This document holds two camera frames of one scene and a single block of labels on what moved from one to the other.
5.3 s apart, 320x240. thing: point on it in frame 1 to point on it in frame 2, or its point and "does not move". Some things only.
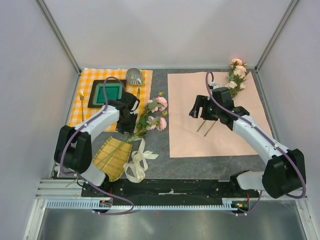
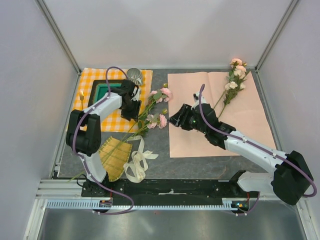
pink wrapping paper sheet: (197, 136) does not move
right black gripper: (202, 101) to (185, 110)
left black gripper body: (127, 125) to (131, 110)
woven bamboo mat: (113, 158) does not move
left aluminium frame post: (57, 33) does not move
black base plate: (192, 192) does not move
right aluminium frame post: (292, 6) does not move
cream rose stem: (234, 87) does not move
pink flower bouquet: (154, 105) to (162, 94)
